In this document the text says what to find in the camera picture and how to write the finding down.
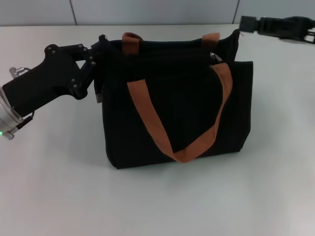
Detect left gripper cable with connector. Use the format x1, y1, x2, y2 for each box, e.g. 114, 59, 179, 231
9, 66, 32, 79

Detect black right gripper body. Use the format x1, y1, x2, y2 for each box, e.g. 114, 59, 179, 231
279, 16, 315, 45

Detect black food bag brown handles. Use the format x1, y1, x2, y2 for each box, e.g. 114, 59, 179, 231
98, 29, 254, 170

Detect silver zipper pull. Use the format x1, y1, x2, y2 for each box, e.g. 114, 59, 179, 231
209, 52, 223, 65

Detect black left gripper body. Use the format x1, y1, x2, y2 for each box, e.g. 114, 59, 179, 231
1, 44, 89, 118

